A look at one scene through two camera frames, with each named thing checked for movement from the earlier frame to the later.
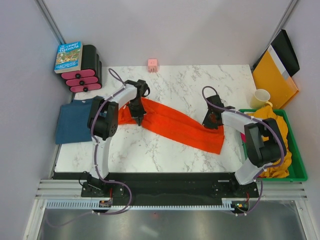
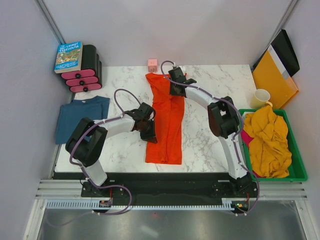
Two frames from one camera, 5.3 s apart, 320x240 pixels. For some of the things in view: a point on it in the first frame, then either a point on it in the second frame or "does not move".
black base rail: x=102 y=191 does not move
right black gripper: x=207 y=124 → x=172 y=92
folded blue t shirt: x=72 y=125 does not move
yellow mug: x=260 y=99 does not move
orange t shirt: x=163 y=120 → x=168 y=111
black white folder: x=283 y=54 does not move
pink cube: x=152 y=65 does not move
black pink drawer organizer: x=90 y=77 does not move
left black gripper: x=139 y=115 → x=151 y=137
